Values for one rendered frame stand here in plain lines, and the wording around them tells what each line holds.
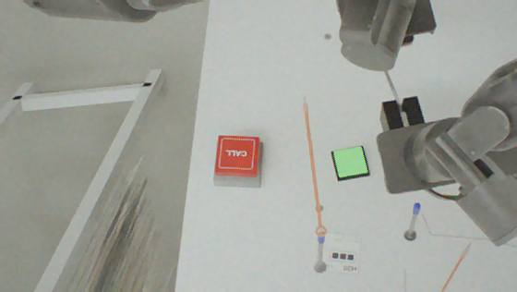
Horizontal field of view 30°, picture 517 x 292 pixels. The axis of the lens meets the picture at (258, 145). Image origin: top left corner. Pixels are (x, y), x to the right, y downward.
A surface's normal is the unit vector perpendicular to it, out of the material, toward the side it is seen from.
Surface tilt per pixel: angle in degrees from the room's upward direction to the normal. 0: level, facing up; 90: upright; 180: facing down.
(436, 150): 30
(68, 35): 0
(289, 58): 53
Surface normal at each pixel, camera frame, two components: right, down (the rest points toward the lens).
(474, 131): -0.51, 0.43
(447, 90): -0.04, -0.47
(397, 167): 0.02, -0.07
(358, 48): -0.33, 0.90
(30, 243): -0.09, 0.43
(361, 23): -0.48, -0.35
